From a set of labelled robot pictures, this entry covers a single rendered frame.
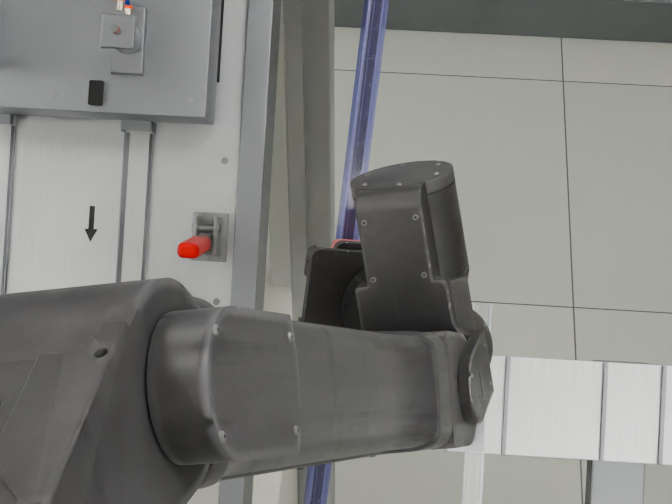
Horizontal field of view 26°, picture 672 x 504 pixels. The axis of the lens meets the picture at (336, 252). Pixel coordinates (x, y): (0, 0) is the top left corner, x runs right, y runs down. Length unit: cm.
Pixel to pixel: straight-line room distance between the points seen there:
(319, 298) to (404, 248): 13
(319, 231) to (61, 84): 36
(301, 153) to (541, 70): 167
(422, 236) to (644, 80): 221
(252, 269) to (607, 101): 183
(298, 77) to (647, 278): 139
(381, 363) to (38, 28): 57
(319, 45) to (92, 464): 92
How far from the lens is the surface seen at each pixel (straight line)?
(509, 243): 257
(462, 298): 79
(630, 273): 256
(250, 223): 112
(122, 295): 37
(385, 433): 62
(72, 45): 111
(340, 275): 88
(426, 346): 68
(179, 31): 110
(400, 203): 75
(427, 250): 76
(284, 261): 161
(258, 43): 114
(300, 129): 129
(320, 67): 124
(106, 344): 35
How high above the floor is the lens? 183
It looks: 46 degrees down
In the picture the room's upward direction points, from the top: straight up
